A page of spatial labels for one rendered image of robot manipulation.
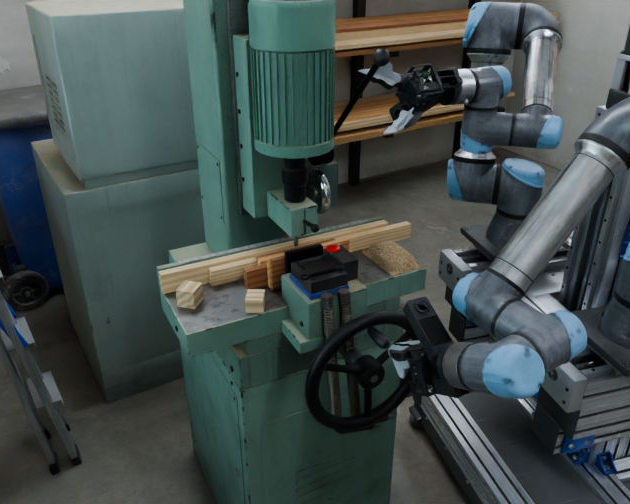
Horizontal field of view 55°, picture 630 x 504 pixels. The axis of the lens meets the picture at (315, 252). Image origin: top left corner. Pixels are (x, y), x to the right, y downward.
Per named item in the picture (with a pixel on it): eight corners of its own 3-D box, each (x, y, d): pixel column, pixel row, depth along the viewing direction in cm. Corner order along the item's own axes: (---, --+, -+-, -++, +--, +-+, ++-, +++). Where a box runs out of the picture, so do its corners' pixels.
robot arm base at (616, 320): (636, 308, 146) (647, 273, 141) (687, 345, 133) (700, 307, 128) (583, 318, 142) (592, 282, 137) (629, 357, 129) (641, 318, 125)
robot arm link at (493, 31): (496, 209, 170) (526, -1, 154) (442, 203, 174) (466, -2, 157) (496, 201, 181) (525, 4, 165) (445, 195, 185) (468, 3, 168)
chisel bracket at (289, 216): (291, 244, 139) (290, 210, 135) (267, 221, 150) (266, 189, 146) (320, 237, 142) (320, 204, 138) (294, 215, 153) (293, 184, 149)
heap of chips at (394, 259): (391, 276, 144) (392, 262, 142) (361, 251, 155) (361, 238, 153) (422, 267, 147) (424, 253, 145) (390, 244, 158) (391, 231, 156)
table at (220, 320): (201, 386, 118) (198, 361, 115) (160, 309, 142) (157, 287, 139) (450, 307, 142) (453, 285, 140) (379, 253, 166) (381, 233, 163)
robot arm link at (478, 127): (506, 158, 139) (513, 110, 134) (456, 153, 142) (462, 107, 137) (507, 148, 146) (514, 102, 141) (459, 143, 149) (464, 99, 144)
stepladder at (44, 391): (39, 484, 203) (-124, 155, 142) (25, 438, 221) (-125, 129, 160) (88, 460, 210) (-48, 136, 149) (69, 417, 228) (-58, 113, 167)
